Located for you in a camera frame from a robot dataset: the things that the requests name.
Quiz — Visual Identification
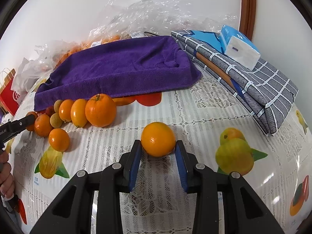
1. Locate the brown wooden door frame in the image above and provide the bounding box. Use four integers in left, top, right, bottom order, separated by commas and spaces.
239, 0, 256, 40

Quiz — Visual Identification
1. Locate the person's left hand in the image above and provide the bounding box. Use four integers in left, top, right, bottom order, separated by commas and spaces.
0, 152, 15, 198

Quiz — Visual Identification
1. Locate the oval orange fruit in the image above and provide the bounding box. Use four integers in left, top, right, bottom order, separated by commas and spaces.
70, 99, 88, 128

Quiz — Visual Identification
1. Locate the small green-brown fruit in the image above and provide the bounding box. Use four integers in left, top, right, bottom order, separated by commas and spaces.
53, 99, 63, 113
50, 113, 63, 128

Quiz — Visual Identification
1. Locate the purple towel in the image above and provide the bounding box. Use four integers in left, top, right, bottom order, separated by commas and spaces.
34, 36, 201, 111

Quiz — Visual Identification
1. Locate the small orange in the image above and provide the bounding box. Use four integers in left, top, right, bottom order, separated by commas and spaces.
59, 99, 74, 123
34, 114, 53, 137
49, 128, 70, 152
26, 112, 38, 132

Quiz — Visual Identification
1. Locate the small green-brown fruit lower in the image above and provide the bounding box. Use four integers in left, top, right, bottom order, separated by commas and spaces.
50, 113, 63, 128

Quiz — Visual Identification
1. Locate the small red fruit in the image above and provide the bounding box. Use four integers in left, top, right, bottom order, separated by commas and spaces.
45, 106, 55, 117

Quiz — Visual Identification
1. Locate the blue white tissue pack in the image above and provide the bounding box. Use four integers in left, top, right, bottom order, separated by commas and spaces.
219, 25, 261, 71

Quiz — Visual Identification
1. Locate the grey checked folded cloth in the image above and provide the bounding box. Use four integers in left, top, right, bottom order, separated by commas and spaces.
171, 30, 298, 134

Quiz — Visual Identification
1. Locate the red paper gift bag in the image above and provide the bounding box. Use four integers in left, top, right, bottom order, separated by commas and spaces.
1, 68, 19, 116

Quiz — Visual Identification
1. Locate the small green-brown fruit upper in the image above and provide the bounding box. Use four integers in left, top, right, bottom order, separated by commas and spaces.
53, 99, 63, 113

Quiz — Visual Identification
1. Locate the white plastic bag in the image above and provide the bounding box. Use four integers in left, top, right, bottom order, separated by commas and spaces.
11, 58, 53, 95

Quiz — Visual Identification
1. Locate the clear plastic bag of fruit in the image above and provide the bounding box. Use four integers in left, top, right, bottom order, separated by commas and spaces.
33, 0, 239, 71

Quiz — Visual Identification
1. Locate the large orange with stem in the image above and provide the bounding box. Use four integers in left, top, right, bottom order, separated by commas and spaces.
85, 94, 117, 127

